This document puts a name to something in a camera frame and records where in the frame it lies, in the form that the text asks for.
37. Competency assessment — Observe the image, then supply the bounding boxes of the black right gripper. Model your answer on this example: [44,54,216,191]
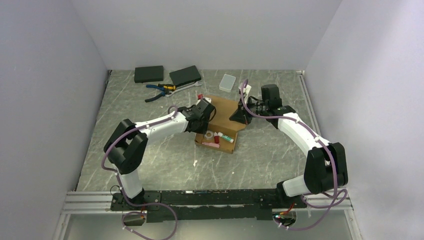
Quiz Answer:
[229,95,269,125]

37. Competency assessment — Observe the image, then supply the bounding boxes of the silver tape roll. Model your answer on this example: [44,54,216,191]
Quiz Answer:
[204,130,214,140]

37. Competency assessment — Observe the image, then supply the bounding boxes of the brown cardboard paper box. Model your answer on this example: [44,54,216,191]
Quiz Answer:
[194,95,246,154]

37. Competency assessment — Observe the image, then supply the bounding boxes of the green white glue stick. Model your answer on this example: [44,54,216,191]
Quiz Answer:
[217,132,234,143]

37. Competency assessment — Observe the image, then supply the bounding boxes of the small red bottle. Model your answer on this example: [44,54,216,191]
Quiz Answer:
[213,132,220,144]

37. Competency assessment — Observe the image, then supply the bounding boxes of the pink plastic tube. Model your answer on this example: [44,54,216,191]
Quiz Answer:
[201,142,220,148]

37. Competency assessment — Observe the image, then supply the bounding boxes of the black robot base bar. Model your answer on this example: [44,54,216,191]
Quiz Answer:
[110,188,306,223]

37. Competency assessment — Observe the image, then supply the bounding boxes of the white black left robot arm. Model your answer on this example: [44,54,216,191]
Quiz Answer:
[101,98,217,210]

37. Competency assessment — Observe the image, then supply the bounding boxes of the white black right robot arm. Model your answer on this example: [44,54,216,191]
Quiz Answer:
[229,82,349,208]

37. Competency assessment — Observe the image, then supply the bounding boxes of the black flat box right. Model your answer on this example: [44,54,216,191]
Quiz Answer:
[169,65,202,87]

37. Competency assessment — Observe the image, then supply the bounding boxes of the black flat box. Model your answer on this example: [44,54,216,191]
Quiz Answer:
[169,65,202,87]
[134,65,164,84]

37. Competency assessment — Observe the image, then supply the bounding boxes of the black flat box left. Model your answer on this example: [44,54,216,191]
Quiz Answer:
[134,65,164,84]

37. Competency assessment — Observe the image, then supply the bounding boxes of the silver wrench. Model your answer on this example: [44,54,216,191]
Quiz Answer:
[165,81,204,97]

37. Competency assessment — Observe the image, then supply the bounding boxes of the translucent white plastic container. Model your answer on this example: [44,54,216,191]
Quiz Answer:
[218,74,237,93]

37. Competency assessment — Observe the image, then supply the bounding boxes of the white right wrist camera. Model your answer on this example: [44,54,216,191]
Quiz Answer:
[238,84,252,102]

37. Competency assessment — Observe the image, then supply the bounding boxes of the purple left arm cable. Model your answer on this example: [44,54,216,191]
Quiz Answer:
[100,105,180,240]

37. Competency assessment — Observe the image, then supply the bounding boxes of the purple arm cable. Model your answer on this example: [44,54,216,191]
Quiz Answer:
[100,105,180,240]
[239,78,349,232]

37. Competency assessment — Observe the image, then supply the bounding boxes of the blue handled pliers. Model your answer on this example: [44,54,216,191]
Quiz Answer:
[144,84,171,103]

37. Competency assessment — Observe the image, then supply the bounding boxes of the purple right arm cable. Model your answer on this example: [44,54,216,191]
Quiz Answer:
[239,78,349,232]

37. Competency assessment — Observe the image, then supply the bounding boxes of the aluminium frame rail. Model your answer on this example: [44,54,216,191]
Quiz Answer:
[52,188,363,240]

